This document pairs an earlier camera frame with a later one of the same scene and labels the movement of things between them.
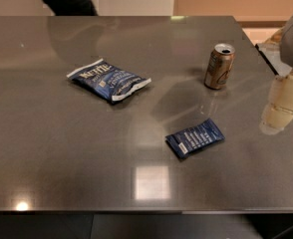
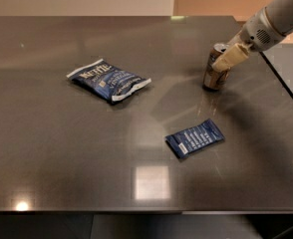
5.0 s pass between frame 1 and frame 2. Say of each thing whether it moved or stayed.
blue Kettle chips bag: stayed
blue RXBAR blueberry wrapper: stayed
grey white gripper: moved
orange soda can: stayed
